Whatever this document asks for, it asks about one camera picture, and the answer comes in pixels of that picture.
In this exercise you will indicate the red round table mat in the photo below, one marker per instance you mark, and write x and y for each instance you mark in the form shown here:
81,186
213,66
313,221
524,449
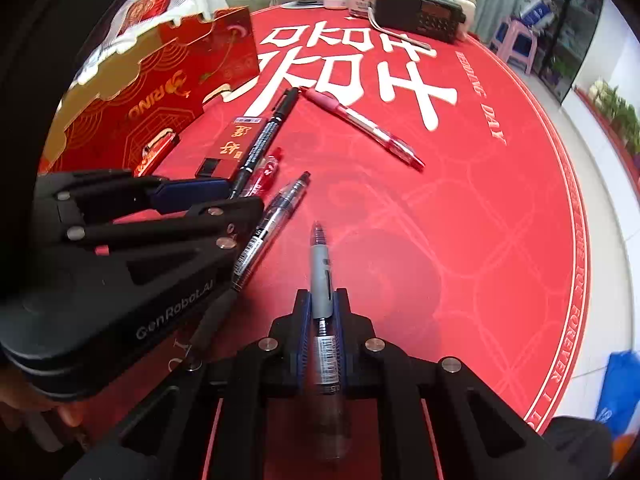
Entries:
482,255

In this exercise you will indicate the blue plastic bag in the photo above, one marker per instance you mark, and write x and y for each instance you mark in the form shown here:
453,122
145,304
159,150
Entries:
618,406

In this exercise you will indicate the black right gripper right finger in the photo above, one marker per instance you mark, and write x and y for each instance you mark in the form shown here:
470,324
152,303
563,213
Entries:
437,420

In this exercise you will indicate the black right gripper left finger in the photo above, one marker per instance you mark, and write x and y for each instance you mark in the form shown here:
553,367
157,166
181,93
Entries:
208,423

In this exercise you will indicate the red lighter box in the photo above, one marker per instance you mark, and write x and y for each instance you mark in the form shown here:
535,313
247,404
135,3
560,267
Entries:
229,152

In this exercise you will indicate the slim red lighter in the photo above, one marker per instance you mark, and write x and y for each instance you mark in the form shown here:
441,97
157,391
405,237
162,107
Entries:
156,151

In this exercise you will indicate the green potted plants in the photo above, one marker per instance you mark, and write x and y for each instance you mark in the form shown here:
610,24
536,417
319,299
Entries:
617,112

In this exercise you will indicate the red pen with clear barrel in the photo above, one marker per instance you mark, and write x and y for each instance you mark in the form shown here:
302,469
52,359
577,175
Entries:
395,146

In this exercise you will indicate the grey grip gel pen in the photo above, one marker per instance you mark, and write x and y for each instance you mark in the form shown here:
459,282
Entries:
332,424

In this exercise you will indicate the red cardboard fruit box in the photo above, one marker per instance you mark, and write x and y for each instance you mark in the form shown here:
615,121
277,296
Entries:
162,82

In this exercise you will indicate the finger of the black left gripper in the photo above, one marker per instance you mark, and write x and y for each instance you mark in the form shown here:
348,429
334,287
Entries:
53,191
136,230

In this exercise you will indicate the red gel pen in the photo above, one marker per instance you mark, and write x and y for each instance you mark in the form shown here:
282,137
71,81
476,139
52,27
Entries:
264,176

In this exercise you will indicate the pink plastic stool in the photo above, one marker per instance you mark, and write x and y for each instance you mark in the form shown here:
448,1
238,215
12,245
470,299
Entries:
513,40

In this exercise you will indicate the black portable radio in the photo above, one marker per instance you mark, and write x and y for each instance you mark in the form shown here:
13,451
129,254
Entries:
436,19

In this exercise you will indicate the red embroidered cushion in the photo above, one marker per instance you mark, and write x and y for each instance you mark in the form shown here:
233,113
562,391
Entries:
142,10

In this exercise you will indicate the black marker pen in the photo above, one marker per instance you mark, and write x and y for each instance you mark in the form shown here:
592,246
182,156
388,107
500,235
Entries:
262,144

